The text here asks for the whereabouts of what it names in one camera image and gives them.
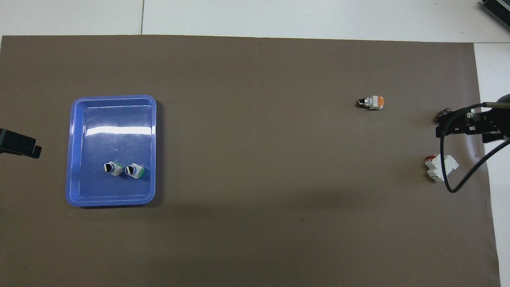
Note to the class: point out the grey ribbed metal device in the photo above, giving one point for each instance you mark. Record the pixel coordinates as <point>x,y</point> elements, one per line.
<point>498,10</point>

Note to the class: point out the brown table mat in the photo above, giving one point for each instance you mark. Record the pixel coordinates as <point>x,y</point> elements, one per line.
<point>255,159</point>

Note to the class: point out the blue plastic tray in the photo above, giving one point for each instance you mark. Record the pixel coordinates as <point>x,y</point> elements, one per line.
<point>115,119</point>

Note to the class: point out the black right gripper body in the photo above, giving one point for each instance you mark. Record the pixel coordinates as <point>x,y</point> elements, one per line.
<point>498,123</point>

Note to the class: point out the white circuit breaker red lever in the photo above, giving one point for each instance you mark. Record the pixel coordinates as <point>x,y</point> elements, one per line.
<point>440,167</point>

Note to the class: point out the small dark terminal block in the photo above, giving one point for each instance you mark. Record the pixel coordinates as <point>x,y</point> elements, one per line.
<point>440,116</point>

